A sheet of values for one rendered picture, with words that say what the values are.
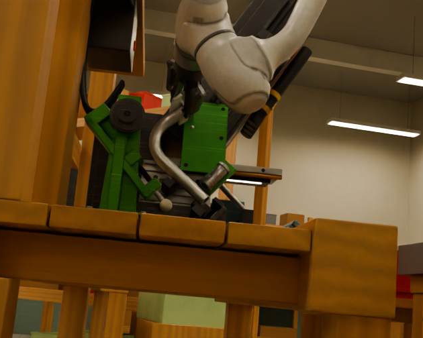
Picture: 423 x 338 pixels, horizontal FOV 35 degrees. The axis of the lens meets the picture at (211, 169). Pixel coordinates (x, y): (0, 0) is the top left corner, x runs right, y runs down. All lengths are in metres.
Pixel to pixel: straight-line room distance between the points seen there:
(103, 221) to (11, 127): 0.21
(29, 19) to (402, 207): 11.30
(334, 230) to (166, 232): 0.27
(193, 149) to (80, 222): 0.71
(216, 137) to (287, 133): 9.85
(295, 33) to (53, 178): 0.60
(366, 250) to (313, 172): 10.52
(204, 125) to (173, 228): 0.73
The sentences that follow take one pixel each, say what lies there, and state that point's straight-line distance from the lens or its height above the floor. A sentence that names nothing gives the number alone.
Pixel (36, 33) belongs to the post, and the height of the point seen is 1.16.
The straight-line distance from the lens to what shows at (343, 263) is 1.09.
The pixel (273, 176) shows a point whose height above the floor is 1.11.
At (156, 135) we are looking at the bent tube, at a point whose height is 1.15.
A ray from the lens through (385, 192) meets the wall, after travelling 12.12.
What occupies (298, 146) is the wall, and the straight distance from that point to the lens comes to 11.60.
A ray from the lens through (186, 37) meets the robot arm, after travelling 1.43.
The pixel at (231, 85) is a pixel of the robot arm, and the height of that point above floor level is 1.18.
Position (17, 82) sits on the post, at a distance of 1.12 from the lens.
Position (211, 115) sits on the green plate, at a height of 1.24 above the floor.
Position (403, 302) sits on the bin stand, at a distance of 1.74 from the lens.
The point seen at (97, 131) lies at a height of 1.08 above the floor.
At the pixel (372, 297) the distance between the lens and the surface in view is 1.10.
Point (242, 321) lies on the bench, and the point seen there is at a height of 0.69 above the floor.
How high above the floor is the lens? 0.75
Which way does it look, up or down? 11 degrees up
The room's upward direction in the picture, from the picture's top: 5 degrees clockwise
